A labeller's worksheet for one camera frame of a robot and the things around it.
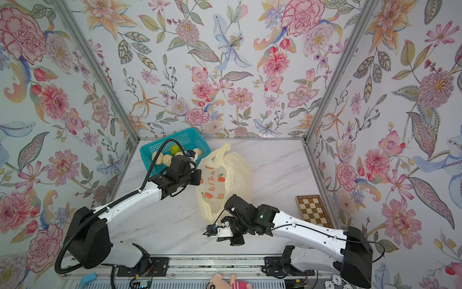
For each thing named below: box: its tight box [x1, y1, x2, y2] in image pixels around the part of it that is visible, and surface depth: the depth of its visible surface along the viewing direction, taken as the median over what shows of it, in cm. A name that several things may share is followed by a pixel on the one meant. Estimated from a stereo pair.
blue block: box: [80, 272, 97, 289], surface depth 72 cm
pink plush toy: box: [205, 273, 253, 289], surface depth 67 cm
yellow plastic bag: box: [196, 142, 254, 224], surface depth 78 cm
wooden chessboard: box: [295, 194, 335, 229], surface depth 90 cm
